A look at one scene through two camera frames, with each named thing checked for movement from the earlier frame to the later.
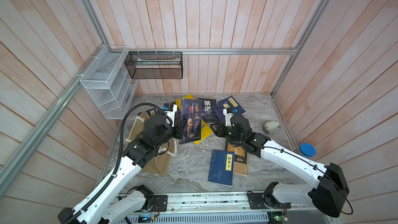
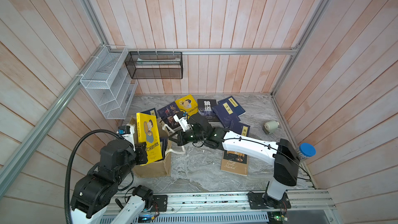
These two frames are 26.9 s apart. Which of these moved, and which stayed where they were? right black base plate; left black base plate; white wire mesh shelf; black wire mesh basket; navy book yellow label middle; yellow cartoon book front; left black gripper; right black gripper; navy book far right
Moved: yellow cartoon book front; right black gripper; left black gripper
Stayed: white wire mesh shelf; navy book far right; left black base plate; right black base plate; black wire mesh basket; navy book yellow label middle
